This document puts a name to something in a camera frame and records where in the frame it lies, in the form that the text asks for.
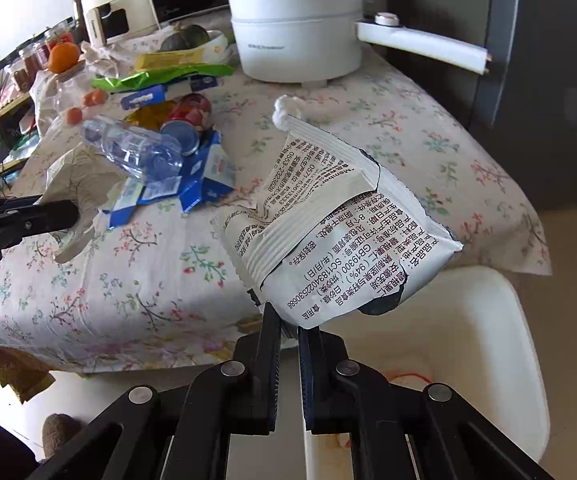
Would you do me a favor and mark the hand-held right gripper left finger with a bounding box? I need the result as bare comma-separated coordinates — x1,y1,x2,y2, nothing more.
28,304,282,480

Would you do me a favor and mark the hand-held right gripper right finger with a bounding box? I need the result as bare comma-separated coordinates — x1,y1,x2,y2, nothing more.
297,326,555,480

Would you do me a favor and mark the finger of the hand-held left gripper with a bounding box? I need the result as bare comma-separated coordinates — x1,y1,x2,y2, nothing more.
0,195,80,250

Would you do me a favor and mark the beige paper wrapper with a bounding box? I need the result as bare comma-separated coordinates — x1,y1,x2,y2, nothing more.
43,145,134,263

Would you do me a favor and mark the white printed snack bag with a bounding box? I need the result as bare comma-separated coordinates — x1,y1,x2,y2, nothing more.
216,114,464,330

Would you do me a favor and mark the white plastic bin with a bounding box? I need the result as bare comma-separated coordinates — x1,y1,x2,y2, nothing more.
263,265,551,480

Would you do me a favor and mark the green snack bag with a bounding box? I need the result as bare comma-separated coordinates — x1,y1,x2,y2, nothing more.
91,62,234,94

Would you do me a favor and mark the clear plastic bottle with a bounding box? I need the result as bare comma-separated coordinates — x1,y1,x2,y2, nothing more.
81,115,185,181

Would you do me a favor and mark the olive cloth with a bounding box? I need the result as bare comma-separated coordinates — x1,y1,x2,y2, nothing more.
0,344,55,404

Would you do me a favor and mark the clear plastic bag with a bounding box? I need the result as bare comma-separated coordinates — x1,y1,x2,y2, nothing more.
31,57,119,133

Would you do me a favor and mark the yellow crumpled wrapper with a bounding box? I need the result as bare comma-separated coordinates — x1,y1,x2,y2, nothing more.
126,102,175,132

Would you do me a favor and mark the blue and white box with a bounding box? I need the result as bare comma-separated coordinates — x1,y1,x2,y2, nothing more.
121,75,219,111

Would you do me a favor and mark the large orange fruit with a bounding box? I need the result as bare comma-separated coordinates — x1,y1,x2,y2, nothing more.
47,41,82,74

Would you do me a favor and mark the red drink can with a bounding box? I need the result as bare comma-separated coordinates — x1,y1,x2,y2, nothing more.
161,92,214,153

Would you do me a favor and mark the brown fuzzy slipper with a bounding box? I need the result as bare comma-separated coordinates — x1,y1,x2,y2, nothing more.
42,412,83,463

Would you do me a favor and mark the yellow snack packet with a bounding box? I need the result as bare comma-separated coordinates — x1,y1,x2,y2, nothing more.
135,42,230,72

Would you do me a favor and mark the dark green pumpkin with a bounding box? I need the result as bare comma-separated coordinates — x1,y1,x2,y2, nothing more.
161,24,212,53

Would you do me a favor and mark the floral tablecloth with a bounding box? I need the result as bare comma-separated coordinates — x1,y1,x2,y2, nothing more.
0,10,554,376

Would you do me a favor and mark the white bowl with yellow flower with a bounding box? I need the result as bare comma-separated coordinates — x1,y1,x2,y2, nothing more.
203,30,238,61

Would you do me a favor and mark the white tissue ball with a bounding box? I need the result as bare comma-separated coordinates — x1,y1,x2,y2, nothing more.
272,95,305,131

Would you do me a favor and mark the white electric cooking pot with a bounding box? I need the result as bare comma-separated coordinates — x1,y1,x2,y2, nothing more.
222,0,494,83

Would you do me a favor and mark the grey refrigerator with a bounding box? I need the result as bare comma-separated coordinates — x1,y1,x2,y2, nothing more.
385,0,577,211

